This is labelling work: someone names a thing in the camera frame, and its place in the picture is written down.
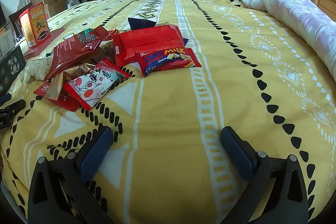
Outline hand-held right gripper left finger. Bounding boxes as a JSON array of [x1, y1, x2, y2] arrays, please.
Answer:
[[28, 126, 113, 224]]

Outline orange box with green emblem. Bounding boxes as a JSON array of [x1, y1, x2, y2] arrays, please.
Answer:
[[19, 2, 51, 49]]

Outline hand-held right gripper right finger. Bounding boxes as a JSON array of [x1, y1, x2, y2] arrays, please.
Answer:
[[220, 126, 308, 224]]

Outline white carton box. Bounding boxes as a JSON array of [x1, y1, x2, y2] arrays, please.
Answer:
[[0, 27, 15, 57]]

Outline large red snack packet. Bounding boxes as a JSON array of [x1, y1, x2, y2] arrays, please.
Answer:
[[113, 25, 185, 67]]

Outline dark brown snack packet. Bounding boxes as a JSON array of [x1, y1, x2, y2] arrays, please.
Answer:
[[91, 44, 116, 65]]

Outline dark red green-label snack packet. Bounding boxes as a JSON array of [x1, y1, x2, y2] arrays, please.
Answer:
[[75, 25, 117, 44]]

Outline clear sesame cracker packet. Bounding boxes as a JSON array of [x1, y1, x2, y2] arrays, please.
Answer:
[[24, 58, 56, 82]]

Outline dark blue snack packet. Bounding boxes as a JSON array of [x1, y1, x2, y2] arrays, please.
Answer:
[[127, 17, 158, 30]]

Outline gold brown snack packet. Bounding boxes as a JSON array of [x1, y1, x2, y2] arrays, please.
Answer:
[[47, 61, 98, 100]]

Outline red flat box lid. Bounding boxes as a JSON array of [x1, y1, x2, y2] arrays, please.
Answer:
[[23, 27, 65, 60]]

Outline red blue chocolate packet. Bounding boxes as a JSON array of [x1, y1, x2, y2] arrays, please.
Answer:
[[135, 48, 202, 78]]

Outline black television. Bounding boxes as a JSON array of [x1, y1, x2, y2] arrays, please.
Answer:
[[0, 0, 7, 27]]

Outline pink floral quilt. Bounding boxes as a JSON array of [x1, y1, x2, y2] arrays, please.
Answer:
[[216, 0, 336, 80]]

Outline dark wooden chair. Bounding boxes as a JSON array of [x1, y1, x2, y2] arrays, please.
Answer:
[[9, 3, 32, 34]]

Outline black printed box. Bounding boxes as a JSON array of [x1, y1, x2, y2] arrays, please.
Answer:
[[0, 45, 27, 89]]

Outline red white-patterned snack packet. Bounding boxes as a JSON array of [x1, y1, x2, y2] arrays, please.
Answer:
[[33, 82, 82, 112]]

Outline white pink printed snack packet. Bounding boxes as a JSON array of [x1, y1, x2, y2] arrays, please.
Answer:
[[64, 58, 131, 110]]

